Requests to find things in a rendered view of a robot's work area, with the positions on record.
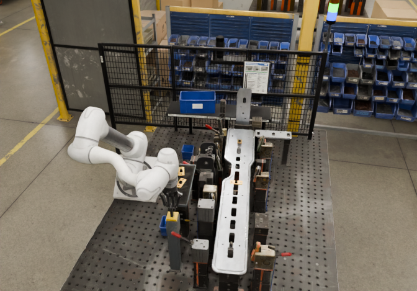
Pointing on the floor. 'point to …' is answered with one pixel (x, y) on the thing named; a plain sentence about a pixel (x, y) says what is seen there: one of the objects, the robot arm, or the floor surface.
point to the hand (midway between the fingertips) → (172, 211)
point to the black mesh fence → (203, 82)
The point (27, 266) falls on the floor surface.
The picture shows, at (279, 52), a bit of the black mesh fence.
